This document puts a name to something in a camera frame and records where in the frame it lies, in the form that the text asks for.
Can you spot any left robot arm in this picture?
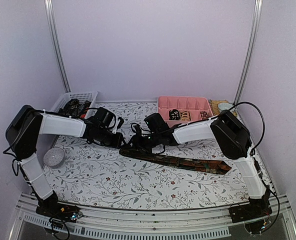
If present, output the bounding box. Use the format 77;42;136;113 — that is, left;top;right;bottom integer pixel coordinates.
3;105;124;221

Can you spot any left aluminium frame post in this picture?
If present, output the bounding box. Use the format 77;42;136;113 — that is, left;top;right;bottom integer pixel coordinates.
44;0;71;93

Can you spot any dark red rolled tie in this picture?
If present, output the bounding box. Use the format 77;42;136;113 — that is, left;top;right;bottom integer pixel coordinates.
200;111;210;120

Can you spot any floral patterned table mat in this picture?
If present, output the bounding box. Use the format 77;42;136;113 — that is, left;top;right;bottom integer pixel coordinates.
37;101;273;210

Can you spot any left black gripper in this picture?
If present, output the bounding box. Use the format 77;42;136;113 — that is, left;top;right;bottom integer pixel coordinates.
98;127;126;149

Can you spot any yellow patterned rolled tie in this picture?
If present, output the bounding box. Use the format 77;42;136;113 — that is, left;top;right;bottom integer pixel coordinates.
180;111;191;121

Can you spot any black white rolled tie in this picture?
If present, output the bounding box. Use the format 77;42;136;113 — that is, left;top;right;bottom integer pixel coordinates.
169;109;180;121

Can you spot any grey speckled bowl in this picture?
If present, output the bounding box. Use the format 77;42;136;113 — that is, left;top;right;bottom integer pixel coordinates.
43;147;65;168

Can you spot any brown green patterned tie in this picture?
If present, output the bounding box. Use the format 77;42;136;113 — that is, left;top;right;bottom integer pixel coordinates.
119;148;232;175

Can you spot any light blue ceramic bowl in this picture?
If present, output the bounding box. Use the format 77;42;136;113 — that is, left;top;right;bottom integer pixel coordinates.
217;102;235;112

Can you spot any right aluminium frame post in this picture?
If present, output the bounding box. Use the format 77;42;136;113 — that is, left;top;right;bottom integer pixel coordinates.
233;0;263;104

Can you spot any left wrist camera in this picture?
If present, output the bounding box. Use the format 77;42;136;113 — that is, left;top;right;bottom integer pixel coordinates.
112;117;124;134

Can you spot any front aluminium rail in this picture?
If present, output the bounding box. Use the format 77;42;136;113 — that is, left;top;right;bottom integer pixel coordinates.
12;197;296;240

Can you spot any pile of dark ties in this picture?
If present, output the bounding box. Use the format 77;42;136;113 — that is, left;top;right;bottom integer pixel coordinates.
58;98;91;118

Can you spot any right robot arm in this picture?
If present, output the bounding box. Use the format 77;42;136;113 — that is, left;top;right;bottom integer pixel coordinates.
120;109;273;223

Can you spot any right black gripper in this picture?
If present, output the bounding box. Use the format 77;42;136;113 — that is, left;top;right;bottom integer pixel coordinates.
124;131;161;155

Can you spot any aluminium frame post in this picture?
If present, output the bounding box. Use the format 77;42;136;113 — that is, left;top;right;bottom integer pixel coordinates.
44;0;71;93
233;0;263;104

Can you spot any white plastic mesh basket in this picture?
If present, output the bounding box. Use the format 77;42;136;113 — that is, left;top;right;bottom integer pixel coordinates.
50;91;98;113

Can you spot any pink divided organizer box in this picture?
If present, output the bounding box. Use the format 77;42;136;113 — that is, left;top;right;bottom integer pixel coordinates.
157;96;213;127

